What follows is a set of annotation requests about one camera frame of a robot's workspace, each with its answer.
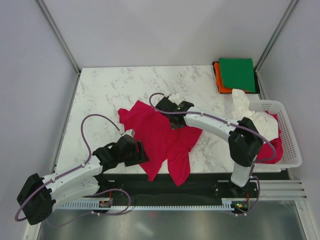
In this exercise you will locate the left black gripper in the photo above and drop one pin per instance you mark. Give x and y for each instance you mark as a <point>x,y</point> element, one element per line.
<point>140,157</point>

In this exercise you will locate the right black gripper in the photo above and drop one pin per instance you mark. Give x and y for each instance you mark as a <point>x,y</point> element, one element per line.
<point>174,127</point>

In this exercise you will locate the red t shirt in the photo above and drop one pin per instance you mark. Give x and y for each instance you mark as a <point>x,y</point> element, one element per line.
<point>268,154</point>
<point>161,142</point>

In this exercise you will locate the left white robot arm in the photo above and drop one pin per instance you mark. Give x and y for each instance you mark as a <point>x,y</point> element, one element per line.
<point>41,195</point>

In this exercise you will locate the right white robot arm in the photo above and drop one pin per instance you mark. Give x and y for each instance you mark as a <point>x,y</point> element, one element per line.
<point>242,137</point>

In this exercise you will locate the orange folded t shirt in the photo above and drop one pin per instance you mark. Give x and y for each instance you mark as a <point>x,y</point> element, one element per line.
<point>219,80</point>

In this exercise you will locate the green folded t shirt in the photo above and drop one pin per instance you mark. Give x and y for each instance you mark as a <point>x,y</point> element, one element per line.
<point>237,73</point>

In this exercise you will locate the white t shirt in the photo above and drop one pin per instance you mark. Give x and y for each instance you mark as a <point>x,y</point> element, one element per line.
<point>252,115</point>

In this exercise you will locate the red t shirt in basket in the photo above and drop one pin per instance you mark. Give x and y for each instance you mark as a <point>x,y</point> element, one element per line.
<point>268,154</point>

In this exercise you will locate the white plastic basket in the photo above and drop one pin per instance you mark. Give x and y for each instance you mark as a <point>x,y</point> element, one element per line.
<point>291,157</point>

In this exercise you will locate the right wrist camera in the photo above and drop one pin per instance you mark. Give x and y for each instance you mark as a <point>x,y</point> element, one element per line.
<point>175,98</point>

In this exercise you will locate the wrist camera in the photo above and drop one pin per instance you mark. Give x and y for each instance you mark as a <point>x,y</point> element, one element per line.
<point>129,132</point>
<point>175,98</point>

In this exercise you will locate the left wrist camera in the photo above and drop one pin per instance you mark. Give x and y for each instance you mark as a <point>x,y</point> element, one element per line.
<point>129,132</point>

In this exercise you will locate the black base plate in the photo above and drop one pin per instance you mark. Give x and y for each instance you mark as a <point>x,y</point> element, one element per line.
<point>198,189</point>

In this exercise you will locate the white slotted cable duct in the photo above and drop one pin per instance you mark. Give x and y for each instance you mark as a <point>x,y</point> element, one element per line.
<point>98,204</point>

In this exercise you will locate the left aluminium frame post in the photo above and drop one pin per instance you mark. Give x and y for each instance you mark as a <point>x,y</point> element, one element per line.
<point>58,35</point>

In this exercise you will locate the aluminium frame post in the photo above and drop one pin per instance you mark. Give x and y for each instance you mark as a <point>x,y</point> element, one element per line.
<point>58,35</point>
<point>276,33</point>

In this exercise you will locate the right aluminium frame post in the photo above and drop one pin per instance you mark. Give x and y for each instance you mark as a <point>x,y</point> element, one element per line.
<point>276,33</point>

